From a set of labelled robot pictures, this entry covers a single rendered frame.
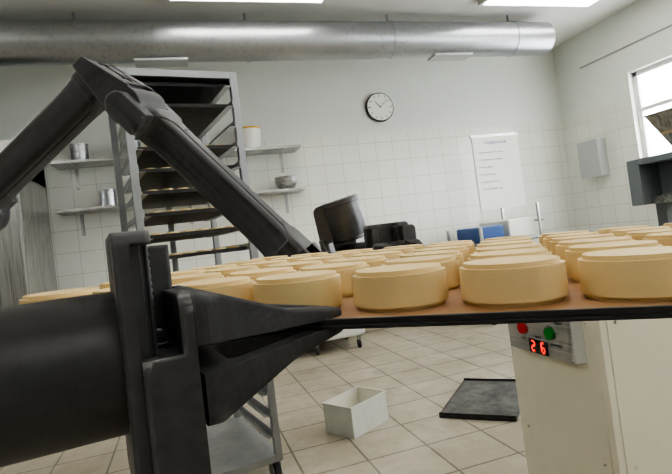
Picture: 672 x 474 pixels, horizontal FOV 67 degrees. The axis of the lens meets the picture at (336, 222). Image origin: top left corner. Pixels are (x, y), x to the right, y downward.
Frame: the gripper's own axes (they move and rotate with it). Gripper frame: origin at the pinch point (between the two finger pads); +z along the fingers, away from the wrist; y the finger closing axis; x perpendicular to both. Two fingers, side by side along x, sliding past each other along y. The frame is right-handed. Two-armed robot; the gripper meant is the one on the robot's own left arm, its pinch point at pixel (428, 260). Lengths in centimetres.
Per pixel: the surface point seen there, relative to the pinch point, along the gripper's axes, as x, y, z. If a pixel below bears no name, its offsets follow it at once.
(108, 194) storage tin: 10, -65, -436
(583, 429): -61, 46, -31
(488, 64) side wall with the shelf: -411, -183, -385
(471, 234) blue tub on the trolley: -312, 11, -341
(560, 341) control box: -58, 26, -32
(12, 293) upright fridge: 83, 9, -379
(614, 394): -61, 36, -22
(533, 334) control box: -59, 26, -41
